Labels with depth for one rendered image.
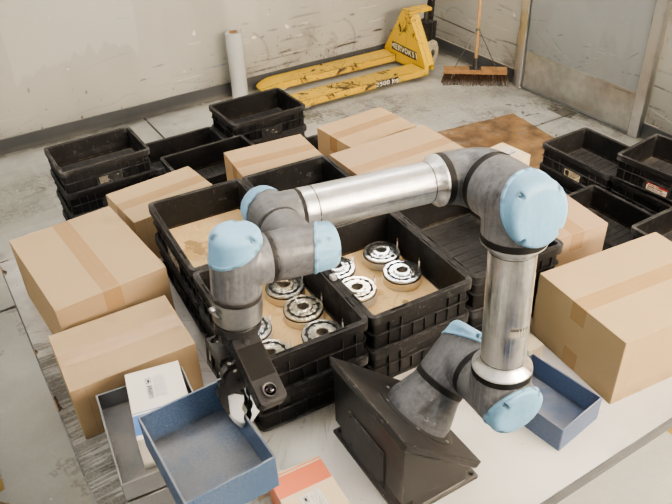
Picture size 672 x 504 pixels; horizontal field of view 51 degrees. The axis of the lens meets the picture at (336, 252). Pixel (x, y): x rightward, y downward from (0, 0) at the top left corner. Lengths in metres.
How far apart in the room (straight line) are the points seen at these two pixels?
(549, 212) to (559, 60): 3.94
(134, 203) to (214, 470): 1.29
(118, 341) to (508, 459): 0.95
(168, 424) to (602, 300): 1.08
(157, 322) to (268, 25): 3.74
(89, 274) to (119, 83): 3.13
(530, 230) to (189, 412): 0.65
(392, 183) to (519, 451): 0.77
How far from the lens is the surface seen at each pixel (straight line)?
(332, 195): 1.16
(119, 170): 3.29
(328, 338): 1.61
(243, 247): 0.97
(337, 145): 2.62
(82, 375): 1.75
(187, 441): 1.26
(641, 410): 1.88
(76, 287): 1.95
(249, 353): 1.08
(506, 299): 1.28
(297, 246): 1.01
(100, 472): 1.76
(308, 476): 1.55
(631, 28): 4.70
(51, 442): 2.85
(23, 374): 3.16
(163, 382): 1.62
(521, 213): 1.16
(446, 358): 1.49
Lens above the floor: 2.01
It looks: 35 degrees down
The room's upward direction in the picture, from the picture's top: 2 degrees counter-clockwise
